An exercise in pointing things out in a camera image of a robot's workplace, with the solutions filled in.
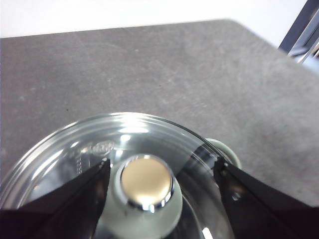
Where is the glass lid with green knob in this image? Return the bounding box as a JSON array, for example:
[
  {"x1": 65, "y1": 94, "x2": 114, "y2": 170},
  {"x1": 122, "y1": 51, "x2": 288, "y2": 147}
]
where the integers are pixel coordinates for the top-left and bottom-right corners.
[{"x1": 0, "y1": 112, "x2": 238, "y2": 239}]

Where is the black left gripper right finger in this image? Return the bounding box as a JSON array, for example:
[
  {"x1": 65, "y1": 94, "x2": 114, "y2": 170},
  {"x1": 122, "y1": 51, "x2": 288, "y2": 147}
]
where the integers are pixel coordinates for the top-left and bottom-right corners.
[{"x1": 214, "y1": 158, "x2": 319, "y2": 239}]

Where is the dark metal frame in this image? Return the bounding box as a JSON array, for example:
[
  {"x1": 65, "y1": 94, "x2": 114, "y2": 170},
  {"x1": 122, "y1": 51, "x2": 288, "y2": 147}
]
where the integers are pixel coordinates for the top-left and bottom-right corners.
[{"x1": 277, "y1": 0, "x2": 319, "y2": 67}]

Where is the pale green electric cooking pot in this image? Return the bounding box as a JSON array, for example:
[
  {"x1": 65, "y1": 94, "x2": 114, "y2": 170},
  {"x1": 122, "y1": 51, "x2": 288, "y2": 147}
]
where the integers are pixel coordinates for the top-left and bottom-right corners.
[{"x1": 205, "y1": 137, "x2": 243, "y2": 171}]

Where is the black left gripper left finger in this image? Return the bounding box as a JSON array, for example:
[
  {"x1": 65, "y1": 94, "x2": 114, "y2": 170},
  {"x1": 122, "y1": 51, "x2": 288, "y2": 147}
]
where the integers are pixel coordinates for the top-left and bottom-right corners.
[{"x1": 0, "y1": 158, "x2": 112, "y2": 239}]

